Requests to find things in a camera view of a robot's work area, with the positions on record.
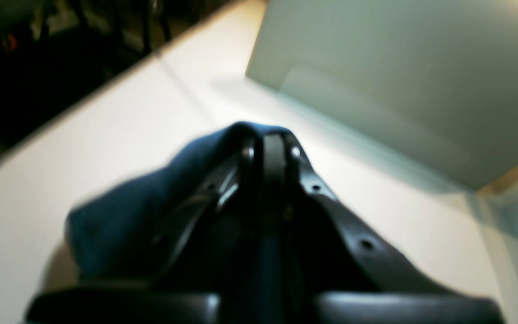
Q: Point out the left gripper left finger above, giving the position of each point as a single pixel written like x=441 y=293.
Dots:
x=200 y=252

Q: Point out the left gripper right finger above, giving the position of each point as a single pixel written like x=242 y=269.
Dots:
x=332 y=268

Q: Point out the dark blue t-shirt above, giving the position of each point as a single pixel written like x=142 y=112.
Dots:
x=115 y=227

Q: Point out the white storage bin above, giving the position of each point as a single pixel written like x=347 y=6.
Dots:
x=435 y=80

